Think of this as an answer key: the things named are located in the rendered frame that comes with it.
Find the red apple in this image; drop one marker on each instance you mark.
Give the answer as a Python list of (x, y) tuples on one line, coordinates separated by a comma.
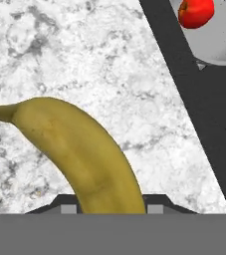
[(196, 12)]

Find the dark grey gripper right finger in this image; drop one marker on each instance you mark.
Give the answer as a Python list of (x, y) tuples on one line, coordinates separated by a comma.
[(159, 203)]

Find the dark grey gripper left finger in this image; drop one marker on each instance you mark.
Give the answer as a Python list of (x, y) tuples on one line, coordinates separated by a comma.
[(66, 203)]

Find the white colander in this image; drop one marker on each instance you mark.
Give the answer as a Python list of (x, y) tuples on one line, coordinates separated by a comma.
[(217, 40)]

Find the yellow banana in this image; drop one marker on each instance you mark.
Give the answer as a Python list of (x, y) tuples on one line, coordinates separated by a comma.
[(81, 149)]

